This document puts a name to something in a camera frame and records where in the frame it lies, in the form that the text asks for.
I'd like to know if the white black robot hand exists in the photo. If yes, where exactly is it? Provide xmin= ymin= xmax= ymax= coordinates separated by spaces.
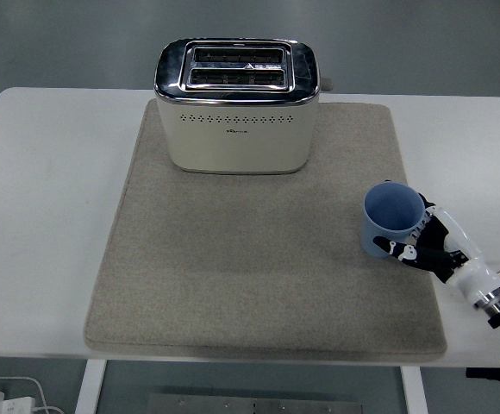
xmin=372 ymin=192 xmax=500 ymax=306

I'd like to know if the light blue plastic cup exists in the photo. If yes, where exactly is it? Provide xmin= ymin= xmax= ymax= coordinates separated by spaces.
xmin=360 ymin=181 xmax=427 ymax=260

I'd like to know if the white table leg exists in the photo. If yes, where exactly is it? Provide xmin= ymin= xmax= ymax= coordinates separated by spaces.
xmin=73 ymin=360 xmax=109 ymax=414
xmin=400 ymin=366 xmax=428 ymax=414

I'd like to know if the beige fabric table mat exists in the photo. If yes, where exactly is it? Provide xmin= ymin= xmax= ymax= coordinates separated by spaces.
xmin=84 ymin=99 xmax=448 ymax=360

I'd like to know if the grey metal plate with screws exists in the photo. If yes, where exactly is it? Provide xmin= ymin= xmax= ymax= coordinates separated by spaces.
xmin=147 ymin=392 xmax=365 ymax=414

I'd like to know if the cream chrome two-slot toaster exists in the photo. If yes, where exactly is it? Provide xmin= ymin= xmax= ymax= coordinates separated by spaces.
xmin=153 ymin=37 xmax=335 ymax=176

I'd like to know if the white power strip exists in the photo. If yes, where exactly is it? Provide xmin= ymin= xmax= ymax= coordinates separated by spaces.
xmin=0 ymin=386 xmax=35 ymax=414

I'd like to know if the white power cable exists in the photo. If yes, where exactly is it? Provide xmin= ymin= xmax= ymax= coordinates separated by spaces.
xmin=0 ymin=376 xmax=64 ymax=414

